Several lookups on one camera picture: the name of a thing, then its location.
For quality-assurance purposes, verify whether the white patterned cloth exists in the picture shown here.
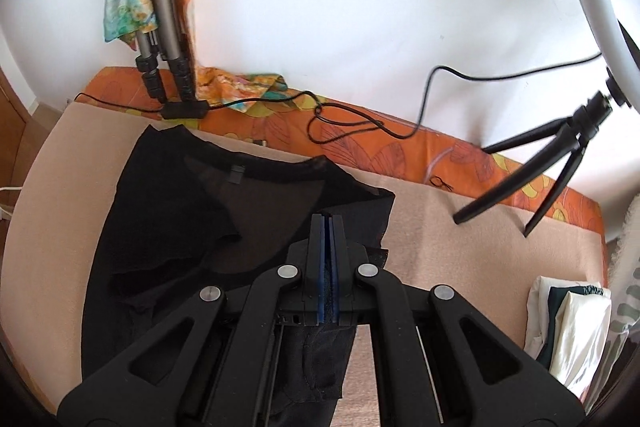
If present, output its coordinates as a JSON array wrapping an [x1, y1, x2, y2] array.
[[582, 197, 640, 418]]

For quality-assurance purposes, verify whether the pile of folded clothes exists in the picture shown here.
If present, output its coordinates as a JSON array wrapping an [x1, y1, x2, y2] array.
[[522, 274, 613, 400]]

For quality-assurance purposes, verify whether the colourful patterned cloth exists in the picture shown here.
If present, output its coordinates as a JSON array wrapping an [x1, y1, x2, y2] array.
[[195, 67, 306, 116]]

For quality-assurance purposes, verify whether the black mini tripod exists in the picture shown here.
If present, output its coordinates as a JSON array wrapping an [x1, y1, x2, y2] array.
[[452, 79, 633, 238]]

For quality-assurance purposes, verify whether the black power cable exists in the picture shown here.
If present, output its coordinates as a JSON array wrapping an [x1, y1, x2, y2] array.
[[74, 52, 603, 145]]

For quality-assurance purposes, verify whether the wooden furniture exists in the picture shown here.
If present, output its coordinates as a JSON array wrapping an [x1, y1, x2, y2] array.
[[0, 69, 36, 208]]

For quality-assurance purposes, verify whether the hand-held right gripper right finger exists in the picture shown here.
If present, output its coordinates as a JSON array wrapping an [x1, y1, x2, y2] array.
[[330, 214, 587, 427]]

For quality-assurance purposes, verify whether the grey tripod stand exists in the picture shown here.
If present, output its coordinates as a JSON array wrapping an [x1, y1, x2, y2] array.
[[120, 0, 211, 122]]

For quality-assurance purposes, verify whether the orange floral bedsheet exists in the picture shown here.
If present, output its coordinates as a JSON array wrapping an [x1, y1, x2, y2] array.
[[82, 67, 608, 288]]

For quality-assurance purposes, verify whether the black sheer top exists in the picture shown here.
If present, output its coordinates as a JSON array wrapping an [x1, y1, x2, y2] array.
[[81, 125, 397, 427]]

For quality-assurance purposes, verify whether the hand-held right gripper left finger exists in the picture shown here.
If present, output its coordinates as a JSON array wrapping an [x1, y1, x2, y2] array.
[[56, 213, 331, 427]]

